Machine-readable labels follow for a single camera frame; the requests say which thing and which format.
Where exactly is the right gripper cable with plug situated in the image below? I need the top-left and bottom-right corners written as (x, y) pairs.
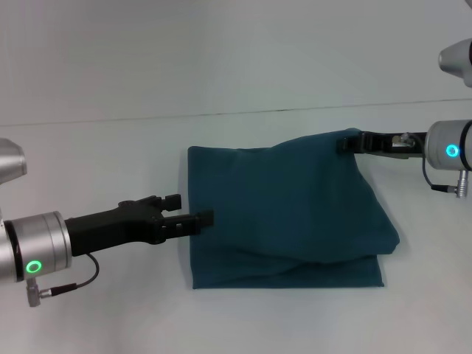
top-left (392, 132), bottom-right (460, 193)

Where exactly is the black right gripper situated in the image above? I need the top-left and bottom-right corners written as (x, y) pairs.
top-left (337, 128), bottom-right (428, 162)

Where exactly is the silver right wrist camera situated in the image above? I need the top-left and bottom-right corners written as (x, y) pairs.
top-left (437, 37), bottom-right (472, 89)

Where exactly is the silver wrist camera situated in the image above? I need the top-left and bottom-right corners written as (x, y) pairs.
top-left (0, 138), bottom-right (29, 218)
top-left (437, 37), bottom-right (472, 89)

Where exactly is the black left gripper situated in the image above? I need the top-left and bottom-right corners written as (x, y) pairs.
top-left (64, 193), bottom-right (215, 258)

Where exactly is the teal FREE print t-shirt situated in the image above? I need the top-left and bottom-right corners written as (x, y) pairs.
top-left (186, 127), bottom-right (401, 291)

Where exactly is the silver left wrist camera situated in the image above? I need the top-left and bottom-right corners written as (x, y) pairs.
top-left (0, 138), bottom-right (29, 218)

